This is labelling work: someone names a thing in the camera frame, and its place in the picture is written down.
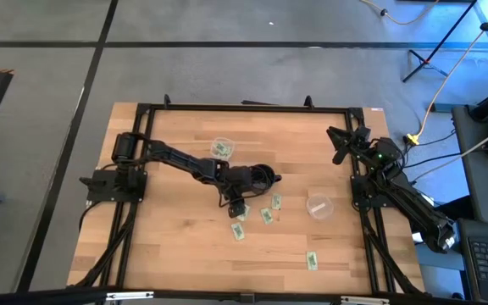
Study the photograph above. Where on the black table clamp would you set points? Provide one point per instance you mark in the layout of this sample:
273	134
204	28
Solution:
167	101
308	101

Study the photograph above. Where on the green white sweetener packet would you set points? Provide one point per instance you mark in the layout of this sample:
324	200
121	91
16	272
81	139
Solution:
220	149
276	201
247	214
266	215
312	260
237	231

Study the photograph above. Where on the dark grey side table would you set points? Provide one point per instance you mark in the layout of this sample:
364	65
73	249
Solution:
477	182

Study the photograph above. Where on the silver metal bracket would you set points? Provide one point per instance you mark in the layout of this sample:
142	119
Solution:
129	295
364	300

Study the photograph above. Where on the black tripod stand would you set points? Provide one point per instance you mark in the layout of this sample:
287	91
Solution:
439	44

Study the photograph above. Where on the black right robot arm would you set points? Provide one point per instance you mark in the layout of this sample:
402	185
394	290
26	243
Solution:
409	203

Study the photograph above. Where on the black rig crossbar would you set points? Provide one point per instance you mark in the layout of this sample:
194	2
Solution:
57	294

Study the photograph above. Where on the round clear plastic container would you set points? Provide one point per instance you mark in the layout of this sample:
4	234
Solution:
326	199

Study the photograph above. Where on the black aluminium table frame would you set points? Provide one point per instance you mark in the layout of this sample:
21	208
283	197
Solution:
248	108

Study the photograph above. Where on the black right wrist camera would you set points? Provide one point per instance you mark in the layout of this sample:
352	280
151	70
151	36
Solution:
362	133

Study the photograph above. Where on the white paper packet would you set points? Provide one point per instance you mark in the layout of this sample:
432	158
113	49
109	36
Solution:
318	207

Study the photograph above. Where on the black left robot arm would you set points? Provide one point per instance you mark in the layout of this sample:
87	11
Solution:
176	159

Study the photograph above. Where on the square clear plastic container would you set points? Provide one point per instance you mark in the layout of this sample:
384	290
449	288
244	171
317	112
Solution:
229	142

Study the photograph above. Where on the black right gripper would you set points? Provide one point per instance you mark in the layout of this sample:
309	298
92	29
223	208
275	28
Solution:
358	148

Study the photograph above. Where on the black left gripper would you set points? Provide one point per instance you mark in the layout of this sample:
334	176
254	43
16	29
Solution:
233	192

